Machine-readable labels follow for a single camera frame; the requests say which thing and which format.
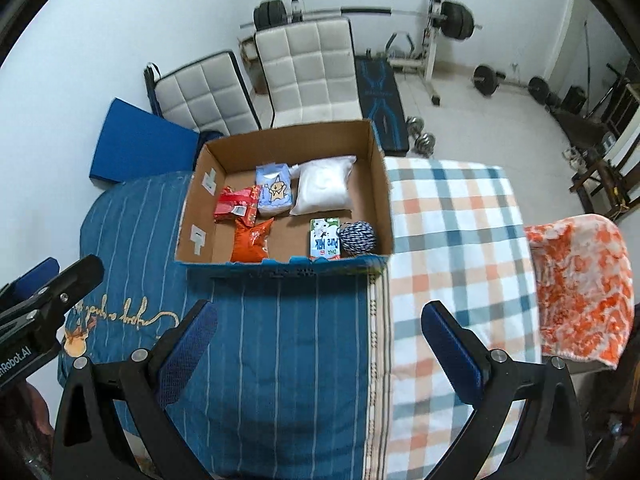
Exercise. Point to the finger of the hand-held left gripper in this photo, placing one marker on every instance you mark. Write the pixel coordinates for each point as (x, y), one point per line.
(75, 282)
(35, 276)

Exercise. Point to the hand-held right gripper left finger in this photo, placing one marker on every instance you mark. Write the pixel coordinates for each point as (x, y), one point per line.
(187, 355)

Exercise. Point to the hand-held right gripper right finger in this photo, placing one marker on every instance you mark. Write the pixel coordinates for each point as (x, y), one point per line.
(452, 355)

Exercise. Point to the orange snack packet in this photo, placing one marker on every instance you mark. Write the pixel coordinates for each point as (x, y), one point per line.
(250, 242)

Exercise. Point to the blue white yarn ball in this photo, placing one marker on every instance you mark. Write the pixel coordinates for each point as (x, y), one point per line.
(357, 239)

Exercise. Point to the red snack packet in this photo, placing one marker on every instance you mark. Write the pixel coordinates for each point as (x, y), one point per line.
(235, 205)

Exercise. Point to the cardboard box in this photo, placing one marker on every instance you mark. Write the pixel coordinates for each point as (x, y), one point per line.
(292, 235)

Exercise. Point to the green red milk carton pack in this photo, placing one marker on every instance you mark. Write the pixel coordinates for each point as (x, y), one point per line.
(324, 240)

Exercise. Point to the blue white tissue packet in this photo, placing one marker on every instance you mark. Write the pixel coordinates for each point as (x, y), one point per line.
(274, 190)

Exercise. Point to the white plastic bag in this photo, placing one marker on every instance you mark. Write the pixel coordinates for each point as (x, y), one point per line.
(322, 185)

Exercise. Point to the person's left forearm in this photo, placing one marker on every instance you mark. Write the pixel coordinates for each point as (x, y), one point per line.
(30, 410)

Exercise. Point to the blue striped blanket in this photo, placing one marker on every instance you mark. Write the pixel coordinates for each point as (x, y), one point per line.
(290, 350)

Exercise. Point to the plaid blanket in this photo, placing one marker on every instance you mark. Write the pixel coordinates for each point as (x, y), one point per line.
(450, 240)

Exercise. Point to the orange floral blanket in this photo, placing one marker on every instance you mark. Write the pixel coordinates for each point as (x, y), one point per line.
(580, 280)

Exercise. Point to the blue foam mat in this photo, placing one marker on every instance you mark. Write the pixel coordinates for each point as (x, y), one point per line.
(140, 145)

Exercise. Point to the navy cloth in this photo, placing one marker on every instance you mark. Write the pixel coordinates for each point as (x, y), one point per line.
(210, 135)

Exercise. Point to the metal dumbbell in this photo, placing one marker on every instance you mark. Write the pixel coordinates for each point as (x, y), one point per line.
(415, 123)
(425, 142)

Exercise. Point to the white quilted chair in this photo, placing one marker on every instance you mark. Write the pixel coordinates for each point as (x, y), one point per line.
(305, 70)
(205, 95)

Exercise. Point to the dark wooden chair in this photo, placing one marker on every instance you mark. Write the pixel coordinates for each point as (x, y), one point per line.
(610, 180)

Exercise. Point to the black blue weight bench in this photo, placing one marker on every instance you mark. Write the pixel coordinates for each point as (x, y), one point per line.
(380, 110)

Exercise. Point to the dark wooden table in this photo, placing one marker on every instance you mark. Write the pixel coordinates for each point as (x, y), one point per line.
(582, 125)

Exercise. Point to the short barbell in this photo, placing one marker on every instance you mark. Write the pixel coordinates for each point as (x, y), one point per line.
(485, 79)

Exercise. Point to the black speaker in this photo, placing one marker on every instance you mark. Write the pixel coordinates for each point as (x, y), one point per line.
(575, 99)

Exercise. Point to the brown carton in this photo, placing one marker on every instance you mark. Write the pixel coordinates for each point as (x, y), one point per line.
(247, 55)

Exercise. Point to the white barbell rack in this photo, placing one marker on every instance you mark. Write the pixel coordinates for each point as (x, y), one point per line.
(430, 60)

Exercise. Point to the long racked barbell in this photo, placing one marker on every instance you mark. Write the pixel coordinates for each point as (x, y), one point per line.
(365, 10)

